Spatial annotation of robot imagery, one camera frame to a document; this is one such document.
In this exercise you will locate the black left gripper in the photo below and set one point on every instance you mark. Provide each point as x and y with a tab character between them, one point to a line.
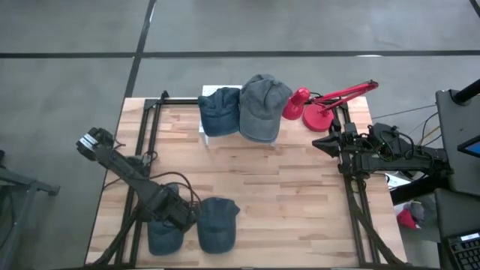
176	212

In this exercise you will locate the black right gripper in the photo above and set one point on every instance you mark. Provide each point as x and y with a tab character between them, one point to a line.
352	150

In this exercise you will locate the dark blue baseball cap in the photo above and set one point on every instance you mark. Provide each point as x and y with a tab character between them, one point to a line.
219	112
217	225
163	240

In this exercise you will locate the grey baseball cap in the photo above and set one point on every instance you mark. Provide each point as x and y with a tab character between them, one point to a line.
262	107

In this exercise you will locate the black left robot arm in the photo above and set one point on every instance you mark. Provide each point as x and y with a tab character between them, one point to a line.
123	170

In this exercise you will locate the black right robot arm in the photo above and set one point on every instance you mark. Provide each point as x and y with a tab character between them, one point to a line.
393	163

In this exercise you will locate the red desk lamp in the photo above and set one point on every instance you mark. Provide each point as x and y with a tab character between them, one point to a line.
318	120

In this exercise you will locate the white paper sheet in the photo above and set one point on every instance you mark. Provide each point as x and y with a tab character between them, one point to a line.
397	182

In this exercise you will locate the black diagonal beam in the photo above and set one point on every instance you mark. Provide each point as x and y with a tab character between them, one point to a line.
416	189

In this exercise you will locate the red cloth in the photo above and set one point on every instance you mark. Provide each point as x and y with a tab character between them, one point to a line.
407	219

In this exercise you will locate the grey cloth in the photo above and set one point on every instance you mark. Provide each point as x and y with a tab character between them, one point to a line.
419	210

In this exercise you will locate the white perforated metal shelf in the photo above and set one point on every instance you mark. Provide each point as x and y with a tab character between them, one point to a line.
206	90

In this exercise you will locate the grey side desk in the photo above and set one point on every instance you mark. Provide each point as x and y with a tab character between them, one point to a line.
455	150

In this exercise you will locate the black round pole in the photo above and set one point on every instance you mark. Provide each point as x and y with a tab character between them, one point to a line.
467	93

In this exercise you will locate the tablet with blue screen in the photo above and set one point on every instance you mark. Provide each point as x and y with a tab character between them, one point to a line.
473	147

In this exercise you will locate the grey desk panel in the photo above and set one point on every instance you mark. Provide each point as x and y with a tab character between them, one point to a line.
455	213

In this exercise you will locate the black metal stand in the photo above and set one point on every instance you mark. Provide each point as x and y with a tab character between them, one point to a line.
22	183

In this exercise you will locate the black keyboard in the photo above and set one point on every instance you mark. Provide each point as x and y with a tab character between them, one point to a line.
465	255

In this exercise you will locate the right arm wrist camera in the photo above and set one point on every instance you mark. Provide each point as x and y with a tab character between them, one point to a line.
350	129

